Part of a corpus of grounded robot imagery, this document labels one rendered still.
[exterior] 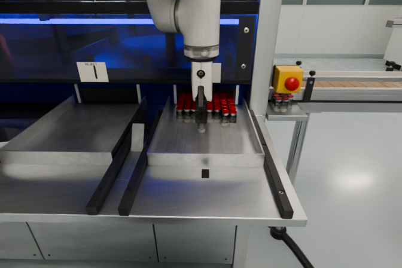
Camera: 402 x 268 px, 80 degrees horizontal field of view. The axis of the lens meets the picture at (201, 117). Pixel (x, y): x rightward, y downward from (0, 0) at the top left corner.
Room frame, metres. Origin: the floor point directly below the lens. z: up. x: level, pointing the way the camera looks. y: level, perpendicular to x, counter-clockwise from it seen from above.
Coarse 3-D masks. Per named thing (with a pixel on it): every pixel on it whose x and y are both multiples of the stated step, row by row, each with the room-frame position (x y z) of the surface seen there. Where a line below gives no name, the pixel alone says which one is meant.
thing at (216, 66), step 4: (212, 64) 0.69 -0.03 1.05; (216, 64) 0.69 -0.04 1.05; (220, 64) 0.69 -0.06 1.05; (216, 68) 0.69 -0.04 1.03; (220, 68) 0.69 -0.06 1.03; (216, 72) 0.69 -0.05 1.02; (220, 72) 0.69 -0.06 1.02; (212, 76) 0.69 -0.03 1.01; (216, 76) 0.69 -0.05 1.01; (220, 76) 0.69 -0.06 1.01; (212, 80) 0.69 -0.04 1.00; (216, 80) 0.69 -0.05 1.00
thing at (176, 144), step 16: (240, 112) 0.70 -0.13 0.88; (160, 128) 0.58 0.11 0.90; (176, 128) 0.60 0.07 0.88; (192, 128) 0.60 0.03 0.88; (208, 128) 0.60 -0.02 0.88; (224, 128) 0.60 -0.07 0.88; (240, 128) 0.60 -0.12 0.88; (160, 144) 0.52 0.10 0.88; (176, 144) 0.52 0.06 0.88; (192, 144) 0.52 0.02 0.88; (208, 144) 0.52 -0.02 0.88; (224, 144) 0.52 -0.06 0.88; (240, 144) 0.52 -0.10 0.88; (256, 144) 0.50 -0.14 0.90; (160, 160) 0.43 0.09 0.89; (176, 160) 0.43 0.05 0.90; (192, 160) 0.43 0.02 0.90; (208, 160) 0.43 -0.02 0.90; (224, 160) 0.43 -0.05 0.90; (240, 160) 0.43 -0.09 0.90; (256, 160) 0.43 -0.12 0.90
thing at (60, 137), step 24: (72, 96) 0.77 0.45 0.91; (144, 96) 0.76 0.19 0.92; (48, 120) 0.62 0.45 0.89; (72, 120) 0.65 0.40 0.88; (96, 120) 0.65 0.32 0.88; (120, 120) 0.65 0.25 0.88; (24, 144) 0.51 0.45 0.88; (48, 144) 0.52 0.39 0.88; (72, 144) 0.52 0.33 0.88; (96, 144) 0.52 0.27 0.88; (120, 144) 0.49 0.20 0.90
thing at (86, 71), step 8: (80, 64) 0.70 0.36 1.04; (88, 64) 0.70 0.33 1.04; (96, 64) 0.70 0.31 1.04; (104, 64) 0.69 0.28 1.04; (80, 72) 0.70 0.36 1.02; (88, 72) 0.70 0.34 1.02; (96, 72) 0.70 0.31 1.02; (104, 72) 0.69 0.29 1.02; (88, 80) 0.70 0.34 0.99; (96, 80) 0.70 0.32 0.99; (104, 80) 0.69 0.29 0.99
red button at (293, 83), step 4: (288, 80) 0.65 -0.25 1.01; (292, 80) 0.65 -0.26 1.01; (296, 80) 0.65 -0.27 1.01; (284, 84) 0.67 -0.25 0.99; (288, 84) 0.65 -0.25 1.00; (292, 84) 0.65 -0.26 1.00; (296, 84) 0.65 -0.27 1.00; (288, 88) 0.65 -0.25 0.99; (292, 88) 0.65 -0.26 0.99; (296, 88) 0.65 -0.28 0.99
